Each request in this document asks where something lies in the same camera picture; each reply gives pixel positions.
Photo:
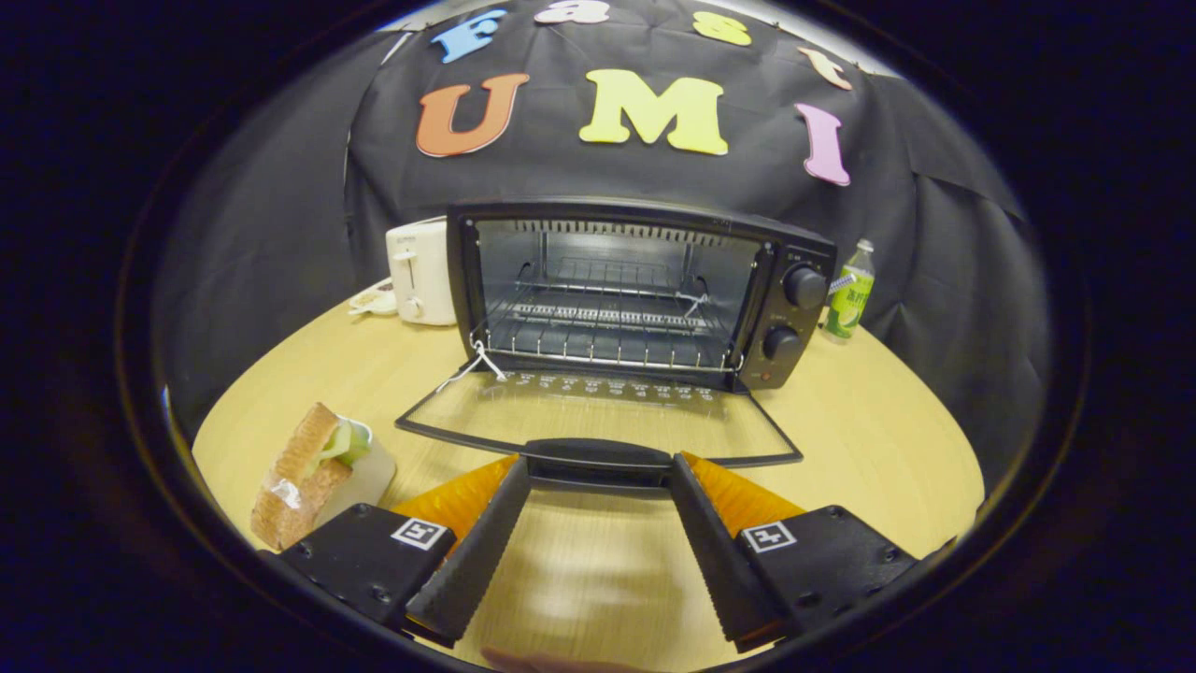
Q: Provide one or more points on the black toaster oven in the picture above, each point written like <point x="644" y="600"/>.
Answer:
<point x="794" y="327"/>

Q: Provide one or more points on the green label drink bottle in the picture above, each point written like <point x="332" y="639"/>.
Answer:
<point x="848" y="304"/>

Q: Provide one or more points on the toast sandwich with lettuce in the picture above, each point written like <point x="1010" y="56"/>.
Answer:
<point x="294" y="477"/>

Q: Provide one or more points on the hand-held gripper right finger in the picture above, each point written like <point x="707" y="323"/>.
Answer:
<point x="719" y="561"/>

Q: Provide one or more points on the white pop-up toaster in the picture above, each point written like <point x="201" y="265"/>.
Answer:
<point x="422" y="271"/>

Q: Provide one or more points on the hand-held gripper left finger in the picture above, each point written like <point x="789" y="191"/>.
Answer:
<point x="476" y="551"/>

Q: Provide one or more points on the blue striped stick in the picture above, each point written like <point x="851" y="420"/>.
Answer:
<point x="841" y="283"/>

